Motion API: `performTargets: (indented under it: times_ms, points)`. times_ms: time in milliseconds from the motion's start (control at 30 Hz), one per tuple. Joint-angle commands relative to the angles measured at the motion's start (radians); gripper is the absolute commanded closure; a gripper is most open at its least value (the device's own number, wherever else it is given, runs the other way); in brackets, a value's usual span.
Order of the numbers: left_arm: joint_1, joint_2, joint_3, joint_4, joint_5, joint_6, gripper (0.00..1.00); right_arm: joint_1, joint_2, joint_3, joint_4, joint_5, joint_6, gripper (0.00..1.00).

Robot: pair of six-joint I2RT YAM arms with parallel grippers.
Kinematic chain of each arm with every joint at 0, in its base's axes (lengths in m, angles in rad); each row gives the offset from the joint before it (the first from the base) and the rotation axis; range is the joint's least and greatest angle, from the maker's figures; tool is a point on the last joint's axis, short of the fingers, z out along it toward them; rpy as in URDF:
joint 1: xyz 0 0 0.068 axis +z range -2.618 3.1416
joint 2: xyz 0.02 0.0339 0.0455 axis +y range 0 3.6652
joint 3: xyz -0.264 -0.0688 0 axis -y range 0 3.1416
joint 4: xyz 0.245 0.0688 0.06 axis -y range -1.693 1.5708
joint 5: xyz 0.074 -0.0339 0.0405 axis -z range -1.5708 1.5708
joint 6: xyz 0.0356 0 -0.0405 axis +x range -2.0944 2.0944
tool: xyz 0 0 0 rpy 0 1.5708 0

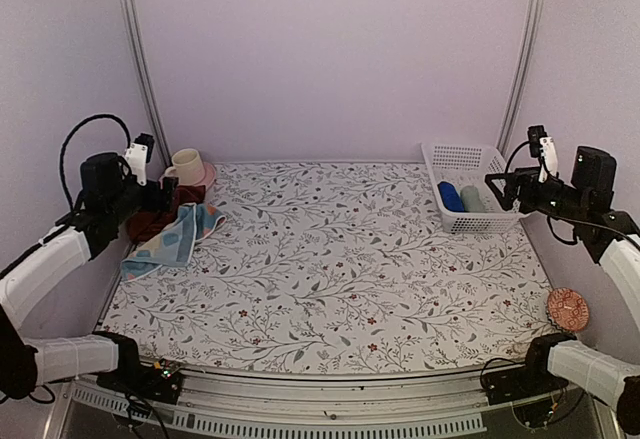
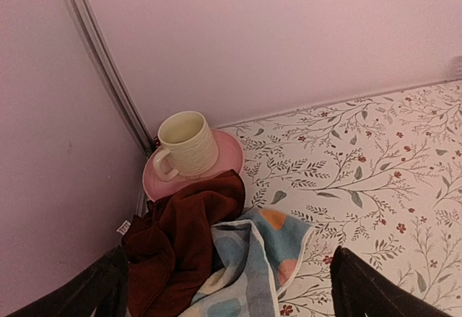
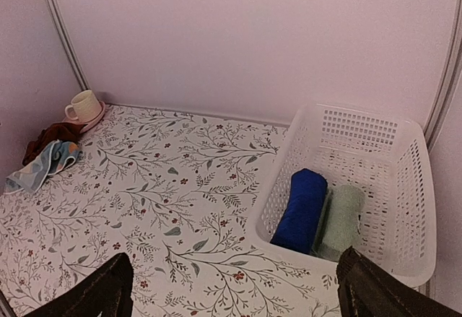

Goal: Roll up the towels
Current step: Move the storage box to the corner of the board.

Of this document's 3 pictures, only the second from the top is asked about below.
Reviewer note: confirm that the blue patterned towel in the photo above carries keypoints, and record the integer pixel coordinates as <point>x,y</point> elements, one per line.
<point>260,254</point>

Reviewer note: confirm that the left aluminium frame post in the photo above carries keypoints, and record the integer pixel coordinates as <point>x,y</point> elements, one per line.
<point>92,37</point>

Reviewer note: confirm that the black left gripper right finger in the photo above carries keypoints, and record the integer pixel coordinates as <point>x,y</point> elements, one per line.
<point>357,290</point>

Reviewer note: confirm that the cream ribbed mug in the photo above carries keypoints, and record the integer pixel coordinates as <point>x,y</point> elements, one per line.
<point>187,146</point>

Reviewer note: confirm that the pink saucer plate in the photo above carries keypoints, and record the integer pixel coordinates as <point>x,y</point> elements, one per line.
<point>230,158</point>

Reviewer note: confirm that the dark red towel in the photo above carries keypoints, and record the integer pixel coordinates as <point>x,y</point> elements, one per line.
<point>170,248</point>

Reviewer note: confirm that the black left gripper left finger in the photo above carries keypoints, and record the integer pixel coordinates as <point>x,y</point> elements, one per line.
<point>100,290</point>

